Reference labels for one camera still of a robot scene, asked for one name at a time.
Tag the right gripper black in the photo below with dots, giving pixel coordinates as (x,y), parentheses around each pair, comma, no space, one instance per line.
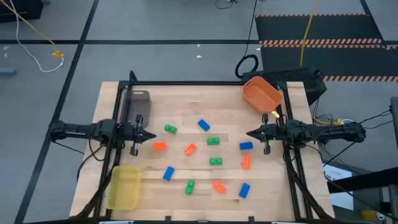
(275,132)

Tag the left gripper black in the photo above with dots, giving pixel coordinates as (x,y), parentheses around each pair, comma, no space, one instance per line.
(130,133)

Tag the blue toy building block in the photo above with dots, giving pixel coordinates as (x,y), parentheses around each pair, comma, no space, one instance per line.
(244,190)
(204,125)
(246,145)
(168,173)

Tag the orange eight-stud toy block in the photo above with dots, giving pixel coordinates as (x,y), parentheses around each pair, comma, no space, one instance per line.
(246,162)
(219,187)
(160,146)
(190,149)

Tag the green two-stud toy block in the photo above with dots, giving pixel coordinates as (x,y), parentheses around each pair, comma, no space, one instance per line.
(215,161)
(190,187)
(170,128)
(213,141)

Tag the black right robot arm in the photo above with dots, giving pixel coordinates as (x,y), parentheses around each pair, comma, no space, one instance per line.
(329,130)

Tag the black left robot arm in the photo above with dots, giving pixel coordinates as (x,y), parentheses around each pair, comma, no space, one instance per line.
(74,130)

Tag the grey translucent plastic bin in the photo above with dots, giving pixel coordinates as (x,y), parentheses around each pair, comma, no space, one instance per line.
(140,102)

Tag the orange plastic bin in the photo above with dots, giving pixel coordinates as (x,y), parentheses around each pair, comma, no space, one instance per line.
(261,96)

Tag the yellow translucent plastic bin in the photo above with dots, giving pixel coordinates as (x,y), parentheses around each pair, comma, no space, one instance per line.
(124,189)

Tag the white printed paper sheet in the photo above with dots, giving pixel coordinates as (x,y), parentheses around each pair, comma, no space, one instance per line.
(342,199)

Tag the black hazard-striped floor mat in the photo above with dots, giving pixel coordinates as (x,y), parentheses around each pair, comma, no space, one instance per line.
(342,59)
(335,28)

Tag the black metal stand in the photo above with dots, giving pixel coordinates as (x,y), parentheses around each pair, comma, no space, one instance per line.
(367,180)

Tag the yellow round object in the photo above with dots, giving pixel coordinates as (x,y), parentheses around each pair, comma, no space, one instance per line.
(369,215)

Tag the grey flat floor object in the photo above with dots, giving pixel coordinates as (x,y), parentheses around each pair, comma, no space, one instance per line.
(7,71)

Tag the black cabinet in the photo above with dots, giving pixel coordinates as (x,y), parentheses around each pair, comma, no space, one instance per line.
(21,11)

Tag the black aluminium table frame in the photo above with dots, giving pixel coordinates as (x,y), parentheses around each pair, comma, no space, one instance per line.
(186,83)

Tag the grey vertical post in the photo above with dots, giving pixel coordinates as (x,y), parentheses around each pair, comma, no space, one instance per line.
(395,124)

